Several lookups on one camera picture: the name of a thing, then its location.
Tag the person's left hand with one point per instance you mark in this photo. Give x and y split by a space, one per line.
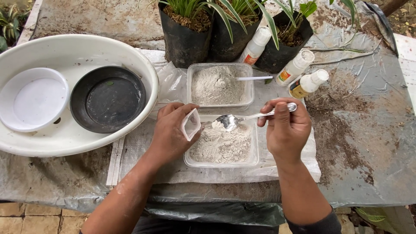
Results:
167 136

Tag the person's right hand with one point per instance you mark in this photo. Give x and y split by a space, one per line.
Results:
287 136

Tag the small clear plastic bag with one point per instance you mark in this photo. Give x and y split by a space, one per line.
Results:
191 124

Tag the metal spoon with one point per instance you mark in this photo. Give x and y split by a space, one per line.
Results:
229 121

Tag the white woven sack mat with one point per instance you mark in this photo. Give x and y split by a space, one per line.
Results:
156 169

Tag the clear plastic food container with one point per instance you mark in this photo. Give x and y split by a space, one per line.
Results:
248 94
255 152

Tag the large clear plastic bag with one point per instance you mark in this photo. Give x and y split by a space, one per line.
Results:
170 86

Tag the white bottle yellow label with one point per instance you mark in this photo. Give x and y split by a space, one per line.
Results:
307 84

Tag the grey powder heap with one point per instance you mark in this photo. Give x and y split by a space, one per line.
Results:
224 146
214 86

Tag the white plastic spoon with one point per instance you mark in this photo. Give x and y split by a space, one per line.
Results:
256 78

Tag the white bottle orange green label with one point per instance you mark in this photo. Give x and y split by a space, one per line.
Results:
294 70

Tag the black round plastic saucer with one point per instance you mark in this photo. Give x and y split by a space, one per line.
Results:
109 100

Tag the grey plastic table sheet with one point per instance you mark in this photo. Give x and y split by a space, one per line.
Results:
364 146

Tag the black plastic plant bag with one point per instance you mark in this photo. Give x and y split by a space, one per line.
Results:
224 45
183 45
276 57

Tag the dry thin plant stem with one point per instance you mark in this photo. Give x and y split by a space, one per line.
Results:
341 59

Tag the person's dark clothing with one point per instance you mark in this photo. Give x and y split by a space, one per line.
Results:
195 227

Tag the person's dark sleeve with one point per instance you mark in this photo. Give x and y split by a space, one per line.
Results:
317 227

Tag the white bottle red label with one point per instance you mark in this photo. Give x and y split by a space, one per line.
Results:
256 44

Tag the green striped ground leaf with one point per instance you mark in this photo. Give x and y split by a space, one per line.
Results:
370 215

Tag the large white oval basin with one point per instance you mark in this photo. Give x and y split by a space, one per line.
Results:
78 52

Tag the small broad-leaf green plant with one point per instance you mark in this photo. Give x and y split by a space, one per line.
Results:
307 8

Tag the green striped leafy plant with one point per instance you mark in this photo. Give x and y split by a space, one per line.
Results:
188 6
247 8

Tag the white round plastic saucer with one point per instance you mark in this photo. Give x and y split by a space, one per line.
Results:
34 100

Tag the brown wooden pole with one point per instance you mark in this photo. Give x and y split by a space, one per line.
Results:
393 6

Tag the green garden plants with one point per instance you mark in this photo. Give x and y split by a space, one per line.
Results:
9 26

